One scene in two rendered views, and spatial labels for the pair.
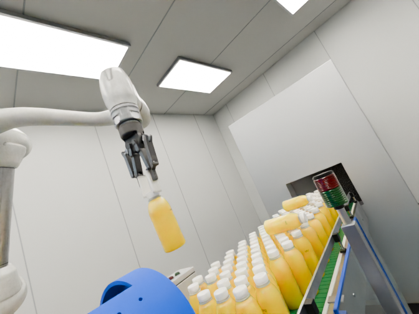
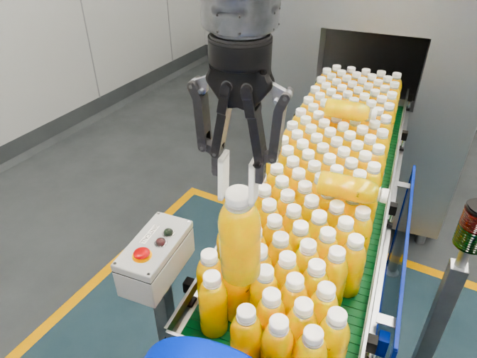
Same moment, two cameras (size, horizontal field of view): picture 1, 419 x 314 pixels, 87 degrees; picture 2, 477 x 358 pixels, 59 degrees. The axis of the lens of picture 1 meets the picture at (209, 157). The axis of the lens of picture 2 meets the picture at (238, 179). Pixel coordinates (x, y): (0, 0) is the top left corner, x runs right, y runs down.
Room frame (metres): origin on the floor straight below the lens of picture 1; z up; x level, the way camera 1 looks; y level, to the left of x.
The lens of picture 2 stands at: (0.18, 0.31, 1.77)
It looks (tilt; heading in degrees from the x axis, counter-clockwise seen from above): 34 degrees down; 347
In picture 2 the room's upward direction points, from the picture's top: straight up
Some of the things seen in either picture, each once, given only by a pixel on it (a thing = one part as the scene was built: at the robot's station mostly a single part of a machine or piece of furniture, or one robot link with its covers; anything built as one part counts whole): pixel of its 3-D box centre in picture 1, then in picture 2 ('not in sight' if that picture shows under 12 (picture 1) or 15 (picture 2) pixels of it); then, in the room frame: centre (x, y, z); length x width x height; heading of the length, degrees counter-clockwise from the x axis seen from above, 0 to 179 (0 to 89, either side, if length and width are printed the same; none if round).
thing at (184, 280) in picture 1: (173, 292); (156, 256); (0.93, 0.34, 1.05); 0.20 x 0.10 x 0.10; 145
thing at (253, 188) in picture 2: (153, 181); (253, 180); (0.65, 0.18, 1.43); 0.03 x 0.01 x 0.07; 149
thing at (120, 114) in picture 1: (127, 118); (240, 6); (0.67, 0.20, 1.66); 0.09 x 0.09 x 0.06
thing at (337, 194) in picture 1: (333, 196); (472, 235); (0.71, -0.30, 1.18); 0.06 x 0.06 x 0.05
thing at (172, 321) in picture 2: not in sight; (275, 155); (1.44, -0.12, 0.96); 1.60 x 0.01 x 0.03; 145
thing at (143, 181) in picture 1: (144, 186); (223, 175); (0.67, 0.22, 1.43); 0.03 x 0.01 x 0.07; 149
